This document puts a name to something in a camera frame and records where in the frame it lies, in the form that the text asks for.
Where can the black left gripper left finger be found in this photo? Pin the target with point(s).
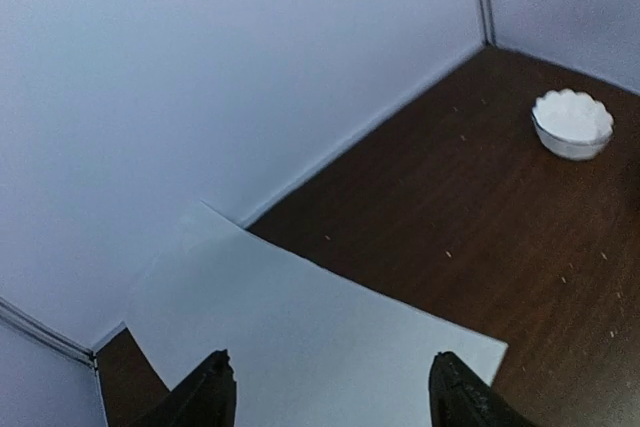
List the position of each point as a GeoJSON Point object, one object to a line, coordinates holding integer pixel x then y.
{"type": "Point", "coordinates": [207, 397]}

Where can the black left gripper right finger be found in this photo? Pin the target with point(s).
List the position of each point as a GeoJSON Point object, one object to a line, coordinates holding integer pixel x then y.
{"type": "Point", "coordinates": [460, 398]}

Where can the white wrapping paper sheet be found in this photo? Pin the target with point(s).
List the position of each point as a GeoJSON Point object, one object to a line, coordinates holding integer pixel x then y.
{"type": "Point", "coordinates": [308, 347]}

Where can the white scalloped bowl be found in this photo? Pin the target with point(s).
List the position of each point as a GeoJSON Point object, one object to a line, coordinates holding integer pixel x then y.
{"type": "Point", "coordinates": [572, 125]}

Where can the left aluminium corner post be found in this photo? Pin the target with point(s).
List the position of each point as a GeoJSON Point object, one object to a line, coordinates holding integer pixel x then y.
{"type": "Point", "coordinates": [27, 325]}

